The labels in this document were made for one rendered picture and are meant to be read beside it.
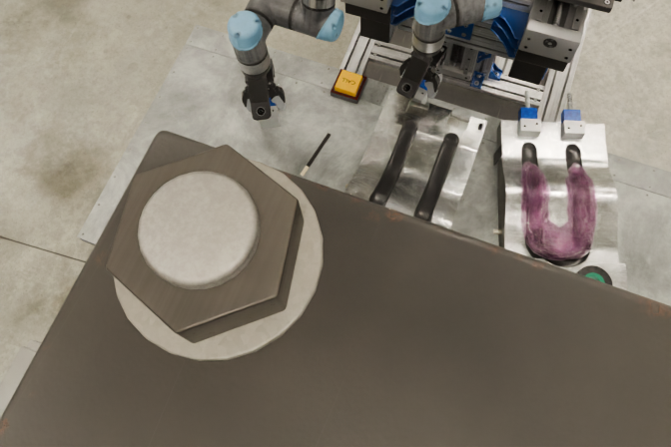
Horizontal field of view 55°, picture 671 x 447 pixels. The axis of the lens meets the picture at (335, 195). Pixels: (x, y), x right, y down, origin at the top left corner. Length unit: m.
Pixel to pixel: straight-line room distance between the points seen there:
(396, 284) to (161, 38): 2.73
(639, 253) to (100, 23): 2.41
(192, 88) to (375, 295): 1.56
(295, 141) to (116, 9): 1.64
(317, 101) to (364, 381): 1.49
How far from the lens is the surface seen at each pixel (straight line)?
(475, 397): 0.34
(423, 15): 1.46
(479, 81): 2.51
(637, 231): 1.75
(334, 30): 1.46
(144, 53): 3.00
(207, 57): 1.91
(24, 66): 3.19
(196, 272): 0.30
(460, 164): 1.61
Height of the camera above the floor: 2.34
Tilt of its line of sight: 68 degrees down
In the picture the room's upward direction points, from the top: 8 degrees counter-clockwise
